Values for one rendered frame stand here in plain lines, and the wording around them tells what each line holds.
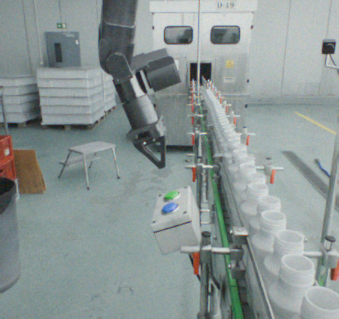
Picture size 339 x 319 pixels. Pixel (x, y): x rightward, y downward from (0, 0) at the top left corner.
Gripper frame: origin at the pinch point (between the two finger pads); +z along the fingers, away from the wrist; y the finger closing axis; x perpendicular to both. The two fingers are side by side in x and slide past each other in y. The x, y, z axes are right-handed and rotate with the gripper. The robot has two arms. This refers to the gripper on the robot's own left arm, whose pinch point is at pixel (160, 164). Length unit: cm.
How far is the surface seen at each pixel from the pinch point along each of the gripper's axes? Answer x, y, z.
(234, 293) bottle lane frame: -7.0, -15.7, 22.4
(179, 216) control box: -1.7, -10.1, 7.9
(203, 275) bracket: -2.9, -15.4, 17.4
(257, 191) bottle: -16.7, -8.1, 8.6
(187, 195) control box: -3.1, -1.7, 7.8
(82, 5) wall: 240, 961, -256
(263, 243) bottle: -14.4, -20.1, 11.4
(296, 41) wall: -308, 961, 53
